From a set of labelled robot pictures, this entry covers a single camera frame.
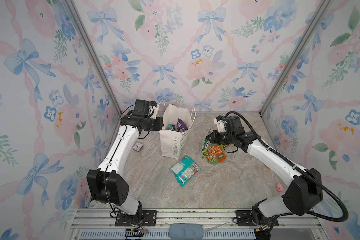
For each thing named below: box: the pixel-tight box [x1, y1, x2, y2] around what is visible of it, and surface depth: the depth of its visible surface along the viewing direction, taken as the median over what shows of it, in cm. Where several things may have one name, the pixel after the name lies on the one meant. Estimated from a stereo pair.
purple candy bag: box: [176, 118, 188, 133], surface depth 97 cm
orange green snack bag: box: [201, 138, 227, 165], surface depth 97 cm
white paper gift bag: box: [158, 100, 196, 159], surface depth 87 cm
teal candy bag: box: [169, 156, 201, 187], surface depth 89 cm
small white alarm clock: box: [132, 142, 144, 152], surface depth 100 cm
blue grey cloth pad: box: [168, 223, 204, 240], surface depth 69 cm
